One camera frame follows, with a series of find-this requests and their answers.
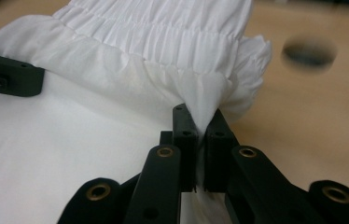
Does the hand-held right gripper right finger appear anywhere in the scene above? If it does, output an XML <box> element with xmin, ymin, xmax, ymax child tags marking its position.
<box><xmin>202</xmin><ymin>107</ymin><xmax>242</xmax><ymax>193</ymax></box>

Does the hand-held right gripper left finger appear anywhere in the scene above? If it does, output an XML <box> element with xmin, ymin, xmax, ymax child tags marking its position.
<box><xmin>159</xmin><ymin>104</ymin><xmax>201</xmax><ymax>193</ymax></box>

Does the white pleated skirt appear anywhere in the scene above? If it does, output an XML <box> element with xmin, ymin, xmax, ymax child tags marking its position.
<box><xmin>0</xmin><ymin>0</ymin><xmax>273</xmax><ymax>224</ymax></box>

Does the round table cable grommet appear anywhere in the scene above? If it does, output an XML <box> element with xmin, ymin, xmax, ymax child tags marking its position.
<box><xmin>281</xmin><ymin>36</ymin><xmax>339</xmax><ymax>72</ymax></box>

